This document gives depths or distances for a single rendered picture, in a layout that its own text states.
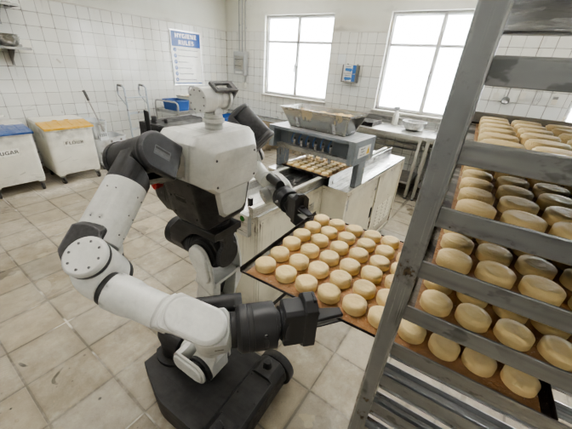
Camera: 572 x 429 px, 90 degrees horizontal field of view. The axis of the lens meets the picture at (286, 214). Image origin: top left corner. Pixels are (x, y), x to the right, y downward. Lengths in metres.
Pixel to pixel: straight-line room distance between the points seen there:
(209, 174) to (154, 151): 0.15
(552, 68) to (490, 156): 0.10
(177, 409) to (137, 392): 0.37
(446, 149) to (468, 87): 0.07
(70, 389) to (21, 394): 0.22
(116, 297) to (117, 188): 0.23
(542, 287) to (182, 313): 0.55
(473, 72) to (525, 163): 0.12
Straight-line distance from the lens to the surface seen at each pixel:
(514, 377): 0.65
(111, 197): 0.69
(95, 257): 0.62
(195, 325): 0.54
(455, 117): 0.38
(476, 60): 0.38
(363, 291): 0.67
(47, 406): 2.09
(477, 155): 0.42
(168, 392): 1.70
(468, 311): 0.58
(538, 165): 0.43
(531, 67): 0.41
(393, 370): 1.29
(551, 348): 0.60
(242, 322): 0.55
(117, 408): 1.93
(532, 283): 0.54
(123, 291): 0.61
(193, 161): 0.79
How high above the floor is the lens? 1.58
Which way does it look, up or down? 27 degrees down
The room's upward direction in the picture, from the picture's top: 4 degrees clockwise
